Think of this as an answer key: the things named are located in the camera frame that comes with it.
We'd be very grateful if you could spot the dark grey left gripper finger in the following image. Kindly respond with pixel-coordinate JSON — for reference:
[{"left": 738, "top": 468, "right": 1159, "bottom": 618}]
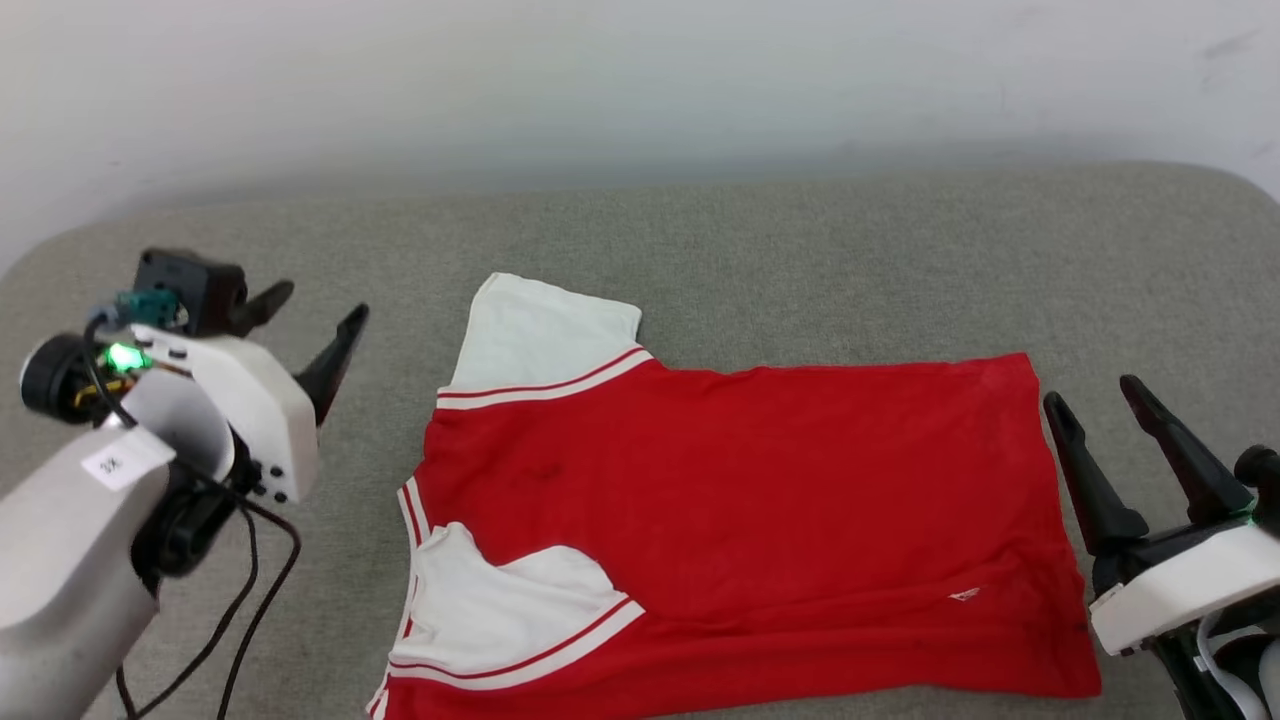
[
  {"left": 294, "top": 303, "right": 371, "bottom": 427},
  {"left": 227, "top": 279, "right": 297, "bottom": 338}
]

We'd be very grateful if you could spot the red white short-sleeve garment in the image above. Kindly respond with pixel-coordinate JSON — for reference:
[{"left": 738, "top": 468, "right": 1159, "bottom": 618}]
[{"left": 365, "top": 272, "right": 1103, "bottom": 720}]

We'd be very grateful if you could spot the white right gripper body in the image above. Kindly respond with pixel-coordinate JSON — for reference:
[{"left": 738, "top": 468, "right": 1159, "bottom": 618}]
[{"left": 1087, "top": 513, "right": 1280, "bottom": 658}]

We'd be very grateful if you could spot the white paper label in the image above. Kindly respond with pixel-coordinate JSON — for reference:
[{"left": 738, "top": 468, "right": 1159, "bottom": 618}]
[{"left": 81, "top": 428, "right": 178, "bottom": 492}]

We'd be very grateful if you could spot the looping thin black cable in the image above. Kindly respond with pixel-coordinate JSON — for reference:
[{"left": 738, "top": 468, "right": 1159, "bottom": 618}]
[{"left": 115, "top": 505, "right": 261, "bottom": 720}]

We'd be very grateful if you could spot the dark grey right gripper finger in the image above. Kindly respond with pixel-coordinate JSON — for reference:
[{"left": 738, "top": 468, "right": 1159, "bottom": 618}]
[
  {"left": 1042, "top": 391, "right": 1150, "bottom": 554},
  {"left": 1119, "top": 374, "right": 1255, "bottom": 527}
]

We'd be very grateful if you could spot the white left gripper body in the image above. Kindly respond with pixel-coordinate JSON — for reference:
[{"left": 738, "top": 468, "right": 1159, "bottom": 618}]
[{"left": 20, "top": 325, "right": 321, "bottom": 505}]

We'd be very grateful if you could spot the teal cable connector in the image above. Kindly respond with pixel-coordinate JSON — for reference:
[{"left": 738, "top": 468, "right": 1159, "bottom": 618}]
[{"left": 113, "top": 288, "right": 189, "bottom": 329}]

